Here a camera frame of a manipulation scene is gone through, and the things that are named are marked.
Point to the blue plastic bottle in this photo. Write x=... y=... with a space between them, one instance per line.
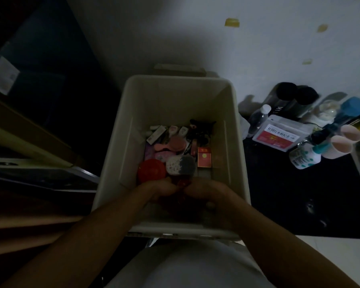
x=354 y=106

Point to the white sticker label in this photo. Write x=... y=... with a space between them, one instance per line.
x=1 y=74

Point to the zip pouch red label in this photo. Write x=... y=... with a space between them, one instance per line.
x=280 y=136

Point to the person's right forearm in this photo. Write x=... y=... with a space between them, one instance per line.
x=288 y=245

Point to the white plastic storage bin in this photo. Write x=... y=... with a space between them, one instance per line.
x=174 y=98

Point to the black table countertop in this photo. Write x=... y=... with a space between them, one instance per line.
x=288 y=200

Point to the cream plush covered bottle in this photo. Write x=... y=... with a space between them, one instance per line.
x=327 y=110

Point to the orange red round jar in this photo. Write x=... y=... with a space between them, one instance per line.
x=151 y=172

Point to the red heart shaped tin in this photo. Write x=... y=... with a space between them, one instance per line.
x=182 y=183

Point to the white lotion bottle teal cap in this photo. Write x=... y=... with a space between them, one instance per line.
x=304 y=158

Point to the pink tissue pack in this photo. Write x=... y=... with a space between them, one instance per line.
x=164 y=156

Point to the person's left hand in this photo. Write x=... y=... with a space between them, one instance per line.
x=159 y=190

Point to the clear bottle white cap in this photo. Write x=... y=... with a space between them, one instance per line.
x=259 y=119

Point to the person's left forearm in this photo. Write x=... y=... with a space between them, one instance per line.
x=78 y=242

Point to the pink hairbrush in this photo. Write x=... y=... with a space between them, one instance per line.
x=177 y=143

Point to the pink red slim tube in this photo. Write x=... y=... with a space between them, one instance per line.
x=194 y=146

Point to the white cup pink inside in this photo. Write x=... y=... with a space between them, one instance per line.
x=351 y=133
x=339 y=146

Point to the small glass bowl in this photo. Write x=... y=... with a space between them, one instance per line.
x=303 y=143

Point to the person's grey shirt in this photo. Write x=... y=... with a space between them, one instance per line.
x=192 y=266

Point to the small red box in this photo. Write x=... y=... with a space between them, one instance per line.
x=204 y=158

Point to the pink white small bottle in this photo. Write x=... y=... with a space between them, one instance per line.
x=173 y=131
x=183 y=131

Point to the clear cotton swab box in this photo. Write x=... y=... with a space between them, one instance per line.
x=180 y=165

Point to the person's right hand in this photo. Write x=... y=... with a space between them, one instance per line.
x=210 y=193

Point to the purple packet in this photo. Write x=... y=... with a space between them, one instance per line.
x=148 y=152

